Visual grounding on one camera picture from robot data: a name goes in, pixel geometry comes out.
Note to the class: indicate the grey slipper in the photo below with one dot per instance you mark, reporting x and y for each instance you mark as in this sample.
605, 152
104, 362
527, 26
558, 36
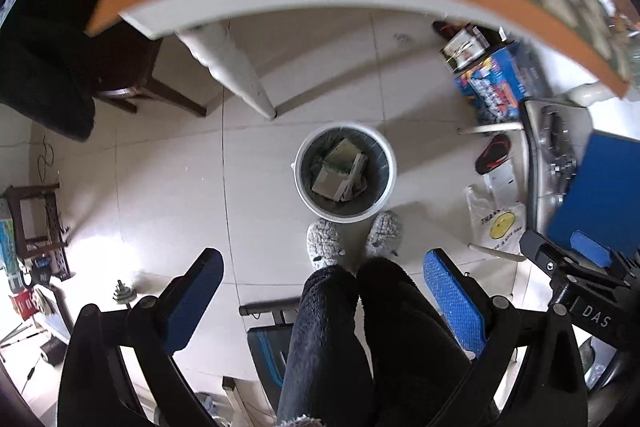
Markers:
325, 245
385, 236

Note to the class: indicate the white round trash bin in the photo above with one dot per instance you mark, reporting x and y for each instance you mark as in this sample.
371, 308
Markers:
380, 172

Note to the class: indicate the white table leg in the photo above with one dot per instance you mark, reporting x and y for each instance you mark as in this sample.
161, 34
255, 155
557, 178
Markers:
213, 47

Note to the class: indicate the right grey slipper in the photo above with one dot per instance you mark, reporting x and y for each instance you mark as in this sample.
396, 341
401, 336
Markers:
385, 236

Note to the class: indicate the black cloth covered chair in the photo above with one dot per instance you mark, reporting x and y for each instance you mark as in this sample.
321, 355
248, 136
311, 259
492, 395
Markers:
52, 71

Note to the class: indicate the blue seat chair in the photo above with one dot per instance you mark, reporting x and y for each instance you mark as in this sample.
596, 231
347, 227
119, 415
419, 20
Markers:
579, 179

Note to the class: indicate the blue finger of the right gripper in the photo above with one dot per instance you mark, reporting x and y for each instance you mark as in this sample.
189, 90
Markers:
550, 256
590, 249

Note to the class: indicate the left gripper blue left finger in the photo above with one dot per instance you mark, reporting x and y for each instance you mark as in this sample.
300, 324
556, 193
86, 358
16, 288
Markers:
186, 299

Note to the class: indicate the left grey slipper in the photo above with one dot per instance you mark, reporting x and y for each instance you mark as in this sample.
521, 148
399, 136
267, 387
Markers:
325, 245

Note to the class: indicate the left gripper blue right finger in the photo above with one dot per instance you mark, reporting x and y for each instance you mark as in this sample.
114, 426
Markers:
462, 316

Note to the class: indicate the person's dark trouser legs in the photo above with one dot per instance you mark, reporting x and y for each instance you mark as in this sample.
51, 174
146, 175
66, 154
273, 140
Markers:
368, 349

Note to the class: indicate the green white medicine box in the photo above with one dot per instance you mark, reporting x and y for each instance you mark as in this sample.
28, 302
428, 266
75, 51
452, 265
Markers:
340, 177

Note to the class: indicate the white smiley plastic bag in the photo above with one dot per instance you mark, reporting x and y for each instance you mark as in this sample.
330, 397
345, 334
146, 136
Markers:
496, 228

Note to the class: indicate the blue printed carton box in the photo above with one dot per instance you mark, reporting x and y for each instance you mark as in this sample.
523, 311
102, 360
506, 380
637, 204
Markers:
495, 86

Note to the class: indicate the black red sandal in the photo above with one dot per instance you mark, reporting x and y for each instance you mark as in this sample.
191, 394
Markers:
494, 154

